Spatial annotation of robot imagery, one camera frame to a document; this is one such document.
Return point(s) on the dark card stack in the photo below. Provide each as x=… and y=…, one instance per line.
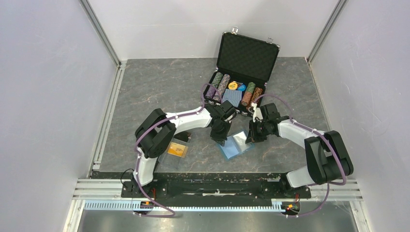
x=184, y=136

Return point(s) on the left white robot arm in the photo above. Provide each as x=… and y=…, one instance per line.
x=157, y=131

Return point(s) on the clear plastic card box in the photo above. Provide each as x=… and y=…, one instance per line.
x=170, y=160

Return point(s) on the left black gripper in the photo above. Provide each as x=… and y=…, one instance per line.
x=219, y=138

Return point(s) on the pink grey chip row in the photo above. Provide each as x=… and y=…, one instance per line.
x=221, y=87

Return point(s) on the orange brown chip row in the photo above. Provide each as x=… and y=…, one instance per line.
x=257, y=92

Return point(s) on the yellow dealer button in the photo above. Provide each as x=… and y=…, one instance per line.
x=233, y=85

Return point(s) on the blue dealer button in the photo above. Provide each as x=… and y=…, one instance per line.
x=242, y=87

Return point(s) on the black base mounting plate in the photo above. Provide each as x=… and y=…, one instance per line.
x=208, y=189

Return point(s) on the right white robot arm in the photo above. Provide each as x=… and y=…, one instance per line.
x=327, y=159

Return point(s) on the purple green chip row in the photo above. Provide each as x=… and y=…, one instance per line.
x=215, y=83

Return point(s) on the blue playing card deck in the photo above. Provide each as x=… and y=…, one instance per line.
x=232, y=96

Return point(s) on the black poker chip case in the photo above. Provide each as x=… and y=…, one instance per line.
x=245, y=59

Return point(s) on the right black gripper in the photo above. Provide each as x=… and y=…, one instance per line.
x=253, y=137

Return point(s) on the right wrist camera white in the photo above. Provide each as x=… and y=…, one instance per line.
x=257, y=114

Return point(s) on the green red chip row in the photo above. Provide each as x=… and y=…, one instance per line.
x=248, y=94

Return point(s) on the blue card holder wallet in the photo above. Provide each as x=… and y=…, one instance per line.
x=235, y=145

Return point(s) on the white slotted cable duct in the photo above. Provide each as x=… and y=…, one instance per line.
x=146, y=206

